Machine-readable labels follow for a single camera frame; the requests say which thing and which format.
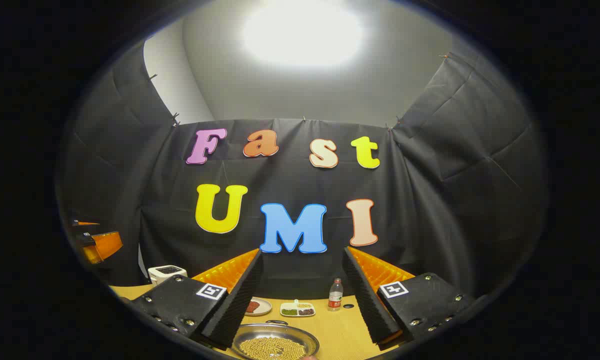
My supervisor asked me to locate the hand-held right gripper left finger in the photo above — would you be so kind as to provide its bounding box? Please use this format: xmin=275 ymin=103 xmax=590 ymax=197
xmin=130 ymin=248 xmax=264 ymax=350

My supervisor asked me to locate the white divided dish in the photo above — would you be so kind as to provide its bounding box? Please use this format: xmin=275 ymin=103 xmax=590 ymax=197
xmin=280 ymin=300 xmax=316 ymax=318

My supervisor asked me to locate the white toaster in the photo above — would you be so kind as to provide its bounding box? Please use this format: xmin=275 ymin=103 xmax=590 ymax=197
xmin=147 ymin=265 xmax=188 ymax=286

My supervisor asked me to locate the plastic bottle with red label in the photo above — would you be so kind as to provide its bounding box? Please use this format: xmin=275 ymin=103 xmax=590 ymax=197
xmin=327 ymin=278 xmax=344 ymax=312

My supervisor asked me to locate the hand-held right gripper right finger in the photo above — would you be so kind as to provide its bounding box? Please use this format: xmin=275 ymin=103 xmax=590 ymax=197
xmin=341 ymin=246 xmax=476 ymax=346

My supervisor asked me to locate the stainless steel pot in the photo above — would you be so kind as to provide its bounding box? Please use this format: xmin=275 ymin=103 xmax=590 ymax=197
xmin=231 ymin=320 xmax=321 ymax=360

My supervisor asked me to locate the ceiling light panel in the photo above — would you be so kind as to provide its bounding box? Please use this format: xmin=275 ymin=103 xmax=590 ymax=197
xmin=242 ymin=0 xmax=365 ymax=68

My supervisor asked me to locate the black backdrop cloth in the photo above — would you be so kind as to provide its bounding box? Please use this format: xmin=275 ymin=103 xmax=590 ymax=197
xmin=57 ymin=42 xmax=548 ymax=301

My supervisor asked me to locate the pile of soybeans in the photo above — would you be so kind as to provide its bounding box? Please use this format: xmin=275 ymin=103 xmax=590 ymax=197
xmin=239 ymin=336 xmax=307 ymax=360

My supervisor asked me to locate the white round plate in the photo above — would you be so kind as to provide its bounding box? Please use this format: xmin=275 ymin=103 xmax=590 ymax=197
xmin=245 ymin=297 xmax=273 ymax=317

